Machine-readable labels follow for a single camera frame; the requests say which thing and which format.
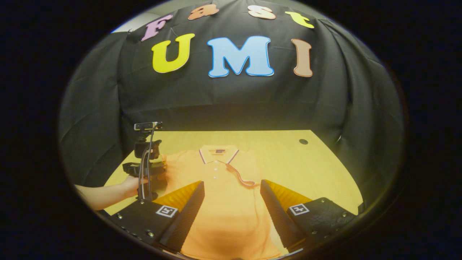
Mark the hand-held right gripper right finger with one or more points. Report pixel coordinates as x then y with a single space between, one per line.
276 216

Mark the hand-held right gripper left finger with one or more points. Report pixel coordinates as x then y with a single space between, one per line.
184 220

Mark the orange T-shirt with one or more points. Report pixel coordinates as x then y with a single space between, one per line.
231 216

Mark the black backdrop cloth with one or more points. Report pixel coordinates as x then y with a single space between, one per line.
231 101

